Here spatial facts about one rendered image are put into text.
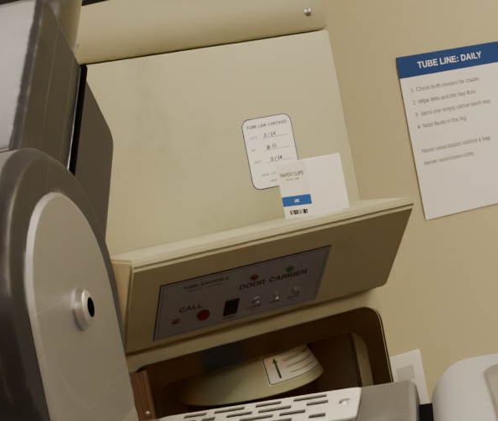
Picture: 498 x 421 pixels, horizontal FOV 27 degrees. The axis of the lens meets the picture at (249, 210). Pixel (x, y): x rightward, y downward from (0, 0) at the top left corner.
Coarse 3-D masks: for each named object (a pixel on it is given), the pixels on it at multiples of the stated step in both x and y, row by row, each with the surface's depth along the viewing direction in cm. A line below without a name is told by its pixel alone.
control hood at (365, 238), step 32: (256, 224) 115; (288, 224) 105; (320, 224) 106; (352, 224) 108; (384, 224) 111; (128, 256) 103; (160, 256) 100; (192, 256) 101; (224, 256) 103; (256, 256) 105; (352, 256) 113; (384, 256) 115; (128, 288) 100; (320, 288) 114; (352, 288) 117; (128, 320) 104; (128, 352) 108
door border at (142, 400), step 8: (136, 376) 109; (144, 376) 109; (136, 384) 109; (144, 384) 109; (136, 392) 109; (144, 392) 109; (136, 400) 109; (144, 400) 109; (152, 400) 110; (136, 408) 109; (144, 408) 109; (152, 408) 110; (144, 416) 109; (152, 416) 110
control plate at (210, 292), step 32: (288, 256) 107; (320, 256) 110; (160, 288) 102; (192, 288) 104; (224, 288) 106; (256, 288) 109; (288, 288) 111; (160, 320) 106; (192, 320) 108; (224, 320) 110
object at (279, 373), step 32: (320, 320) 118; (352, 320) 119; (224, 352) 113; (256, 352) 114; (288, 352) 116; (320, 352) 118; (352, 352) 119; (384, 352) 121; (160, 384) 110; (192, 384) 112; (224, 384) 113; (256, 384) 114; (288, 384) 116; (320, 384) 117; (352, 384) 119; (160, 416) 110
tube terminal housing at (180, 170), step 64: (128, 64) 111; (192, 64) 114; (256, 64) 117; (320, 64) 120; (128, 128) 111; (192, 128) 113; (320, 128) 120; (128, 192) 110; (192, 192) 113; (256, 192) 116; (256, 320) 116
